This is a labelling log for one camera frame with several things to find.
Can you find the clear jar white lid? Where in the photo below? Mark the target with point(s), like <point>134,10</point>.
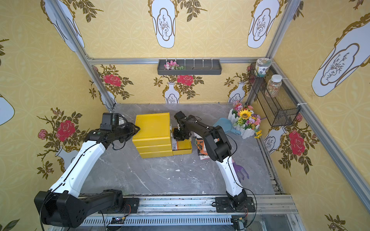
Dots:
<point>273,86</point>

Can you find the orange marigold seed bag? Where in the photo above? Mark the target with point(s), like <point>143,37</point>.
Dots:
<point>174,145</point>
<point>202,157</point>
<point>201,149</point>

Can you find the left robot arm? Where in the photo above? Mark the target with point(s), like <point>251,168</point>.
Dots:
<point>60,205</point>

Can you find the yellow plastic drawer cabinet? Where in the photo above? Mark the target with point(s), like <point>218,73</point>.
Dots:
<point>154,138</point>

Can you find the aluminium corner frame post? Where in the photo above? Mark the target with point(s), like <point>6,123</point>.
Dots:
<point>62,18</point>

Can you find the yellow drawer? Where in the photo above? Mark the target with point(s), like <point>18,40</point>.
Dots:
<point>184,148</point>

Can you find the jar with patterned label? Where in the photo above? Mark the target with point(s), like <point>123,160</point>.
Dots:
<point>262,66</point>

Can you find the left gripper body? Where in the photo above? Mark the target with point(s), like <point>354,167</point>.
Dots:
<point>132,128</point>

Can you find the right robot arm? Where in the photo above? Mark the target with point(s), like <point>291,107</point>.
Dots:
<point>218,149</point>

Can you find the light blue plastic dustpan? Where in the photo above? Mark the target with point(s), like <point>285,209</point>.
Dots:
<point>226,125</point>

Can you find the black wire mesh basket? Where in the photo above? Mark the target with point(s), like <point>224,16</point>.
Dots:
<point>281,109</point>

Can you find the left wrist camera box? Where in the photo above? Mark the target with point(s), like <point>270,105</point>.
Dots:
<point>110,121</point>

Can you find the grey wall shelf tray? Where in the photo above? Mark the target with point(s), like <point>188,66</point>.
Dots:
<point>194,66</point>

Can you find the small pink flowers on shelf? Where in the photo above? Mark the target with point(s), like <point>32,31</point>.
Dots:
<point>173,65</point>

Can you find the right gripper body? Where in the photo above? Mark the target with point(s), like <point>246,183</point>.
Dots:
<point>181,132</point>

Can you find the artificial flower bouquet white fence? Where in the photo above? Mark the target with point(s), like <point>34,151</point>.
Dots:
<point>245,122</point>

